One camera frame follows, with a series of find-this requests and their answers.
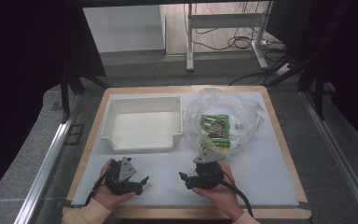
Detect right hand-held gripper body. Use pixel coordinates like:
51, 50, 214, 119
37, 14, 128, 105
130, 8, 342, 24
185, 151, 227, 191

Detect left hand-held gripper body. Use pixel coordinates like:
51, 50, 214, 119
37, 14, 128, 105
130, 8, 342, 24
104, 156, 145, 196

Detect person's left hand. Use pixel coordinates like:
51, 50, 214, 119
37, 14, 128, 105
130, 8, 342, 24
92, 158, 137, 212

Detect person's right hand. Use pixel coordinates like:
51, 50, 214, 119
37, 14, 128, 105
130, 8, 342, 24
192, 160, 245, 222

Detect green snack packet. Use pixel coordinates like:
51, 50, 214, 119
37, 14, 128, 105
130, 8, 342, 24
199, 113, 232, 148

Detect white table mat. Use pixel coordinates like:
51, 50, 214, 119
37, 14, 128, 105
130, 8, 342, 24
71, 91, 300, 208

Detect white plastic bin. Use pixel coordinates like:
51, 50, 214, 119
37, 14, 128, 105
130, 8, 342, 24
100, 95, 185, 154

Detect clear plastic bag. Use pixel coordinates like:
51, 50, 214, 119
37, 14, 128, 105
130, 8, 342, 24
182, 87, 266, 157

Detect black tripod stand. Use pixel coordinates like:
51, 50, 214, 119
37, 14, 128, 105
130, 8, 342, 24
58, 69, 110, 124
266, 52, 328, 121

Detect white power strip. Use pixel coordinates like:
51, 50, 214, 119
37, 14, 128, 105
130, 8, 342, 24
274, 62, 294, 77

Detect dark curtain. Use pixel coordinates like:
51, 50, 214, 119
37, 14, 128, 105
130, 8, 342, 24
265, 0, 358, 154
0, 0, 107, 209

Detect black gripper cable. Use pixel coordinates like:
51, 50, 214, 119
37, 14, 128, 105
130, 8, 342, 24
219, 170, 255, 218
84, 174, 108, 207

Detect aluminium floor rail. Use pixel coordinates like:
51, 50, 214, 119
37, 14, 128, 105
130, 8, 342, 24
13, 92, 84, 224
299, 89, 358, 224

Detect black floor cables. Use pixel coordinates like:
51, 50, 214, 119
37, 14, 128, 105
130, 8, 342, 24
183, 1, 288, 52

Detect white metal desk frame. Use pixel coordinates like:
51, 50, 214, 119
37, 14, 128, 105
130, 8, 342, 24
186, 0, 275, 72

